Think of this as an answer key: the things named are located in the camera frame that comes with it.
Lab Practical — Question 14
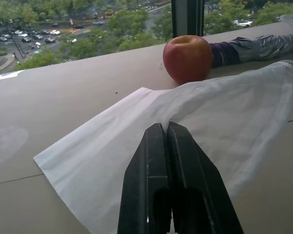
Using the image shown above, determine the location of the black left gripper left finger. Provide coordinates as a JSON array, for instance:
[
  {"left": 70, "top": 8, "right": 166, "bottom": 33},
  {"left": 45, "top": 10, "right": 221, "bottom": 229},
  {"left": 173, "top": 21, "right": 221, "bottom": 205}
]
[{"left": 117, "top": 122, "right": 173, "bottom": 234}]

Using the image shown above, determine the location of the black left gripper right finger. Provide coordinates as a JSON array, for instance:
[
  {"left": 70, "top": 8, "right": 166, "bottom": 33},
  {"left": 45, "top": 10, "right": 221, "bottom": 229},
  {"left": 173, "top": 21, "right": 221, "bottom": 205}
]
[{"left": 166, "top": 121, "right": 245, "bottom": 234}]

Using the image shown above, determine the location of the white drawstring bag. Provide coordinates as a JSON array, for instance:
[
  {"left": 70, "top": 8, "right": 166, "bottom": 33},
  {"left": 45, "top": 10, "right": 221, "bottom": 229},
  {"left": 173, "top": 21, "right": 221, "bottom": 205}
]
[{"left": 33, "top": 59, "right": 293, "bottom": 234}]

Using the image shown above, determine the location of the red apple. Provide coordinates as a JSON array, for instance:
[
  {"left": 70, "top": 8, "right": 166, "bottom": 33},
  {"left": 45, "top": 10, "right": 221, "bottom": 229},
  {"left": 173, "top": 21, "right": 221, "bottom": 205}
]
[{"left": 163, "top": 35, "right": 213, "bottom": 83}]

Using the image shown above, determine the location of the grey and purple cloth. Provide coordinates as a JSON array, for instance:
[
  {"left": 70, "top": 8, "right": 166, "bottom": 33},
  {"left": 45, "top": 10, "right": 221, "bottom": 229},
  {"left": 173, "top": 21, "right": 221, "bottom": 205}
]
[{"left": 209, "top": 33, "right": 293, "bottom": 68}]

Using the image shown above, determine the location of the beaded blind chain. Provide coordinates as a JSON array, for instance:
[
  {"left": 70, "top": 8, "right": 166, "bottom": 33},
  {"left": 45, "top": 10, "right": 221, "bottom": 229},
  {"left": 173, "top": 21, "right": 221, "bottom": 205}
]
[{"left": 196, "top": 0, "right": 202, "bottom": 37}]

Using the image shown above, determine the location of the black window frame post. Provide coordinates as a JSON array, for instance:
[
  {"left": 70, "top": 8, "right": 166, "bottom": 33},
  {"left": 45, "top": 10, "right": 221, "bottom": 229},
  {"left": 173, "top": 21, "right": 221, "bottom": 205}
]
[{"left": 171, "top": 0, "right": 206, "bottom": 39}]

